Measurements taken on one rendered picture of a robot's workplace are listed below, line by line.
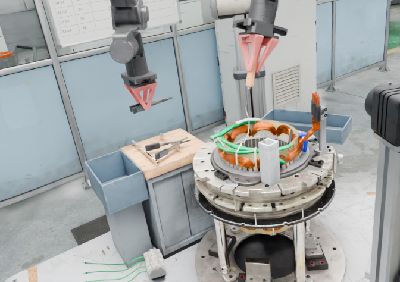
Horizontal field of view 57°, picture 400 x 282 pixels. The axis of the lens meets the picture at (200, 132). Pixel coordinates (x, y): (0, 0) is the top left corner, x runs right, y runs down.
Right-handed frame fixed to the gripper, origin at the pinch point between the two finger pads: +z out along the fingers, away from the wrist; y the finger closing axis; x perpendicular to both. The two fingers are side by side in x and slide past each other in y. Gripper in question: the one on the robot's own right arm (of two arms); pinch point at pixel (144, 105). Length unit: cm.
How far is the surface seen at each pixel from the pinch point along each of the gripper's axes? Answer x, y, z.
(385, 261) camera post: -7, 77, -5
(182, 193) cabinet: 1.0, 12.6, 23.0
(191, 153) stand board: 5.7, 12.8, 12.2
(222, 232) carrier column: 1.5, 31.4, 24.6
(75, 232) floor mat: -20, -133, 119
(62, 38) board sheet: 17, -190, 2
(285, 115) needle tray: 43.0, 8.1, 14.6
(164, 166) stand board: -2.9, 13.5, 12.4
